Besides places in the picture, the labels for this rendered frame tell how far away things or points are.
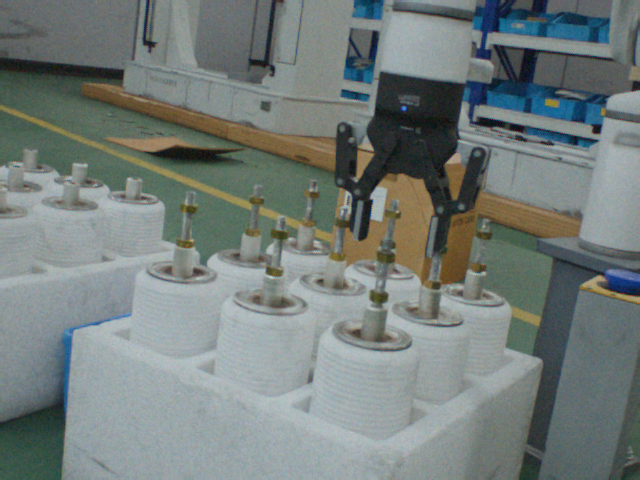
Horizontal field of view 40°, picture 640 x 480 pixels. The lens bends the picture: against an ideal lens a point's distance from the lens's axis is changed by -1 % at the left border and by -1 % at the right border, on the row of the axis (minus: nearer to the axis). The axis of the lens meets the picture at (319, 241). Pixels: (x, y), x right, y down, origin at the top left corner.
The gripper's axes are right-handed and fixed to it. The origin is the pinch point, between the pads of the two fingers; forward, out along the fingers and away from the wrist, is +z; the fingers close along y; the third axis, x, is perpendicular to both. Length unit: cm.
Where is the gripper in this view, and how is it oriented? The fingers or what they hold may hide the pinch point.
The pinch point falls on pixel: (397, 233)
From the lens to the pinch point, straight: 79.2
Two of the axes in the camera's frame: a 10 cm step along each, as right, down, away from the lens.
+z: -1.4, 9.6, 2.3
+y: 9.0, 2.2, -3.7
